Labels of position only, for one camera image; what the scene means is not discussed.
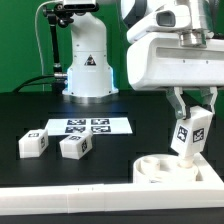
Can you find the white L-shaped fence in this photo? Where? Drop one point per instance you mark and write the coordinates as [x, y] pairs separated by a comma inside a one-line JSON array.
[[206, 192]]

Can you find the white round stool seat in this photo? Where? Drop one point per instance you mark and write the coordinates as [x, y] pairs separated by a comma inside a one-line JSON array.
[[162, 168]]

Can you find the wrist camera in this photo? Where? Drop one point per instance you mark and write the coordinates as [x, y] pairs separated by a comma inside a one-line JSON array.
[[166, 19]]

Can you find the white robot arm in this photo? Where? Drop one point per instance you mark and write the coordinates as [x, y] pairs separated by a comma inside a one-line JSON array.
[[90, 75]]

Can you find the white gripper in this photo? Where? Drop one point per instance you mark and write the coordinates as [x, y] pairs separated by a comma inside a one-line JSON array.
[[158, 60]]

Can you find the white marker sheet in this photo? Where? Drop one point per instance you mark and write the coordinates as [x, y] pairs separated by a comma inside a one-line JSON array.
[[119, 125]]

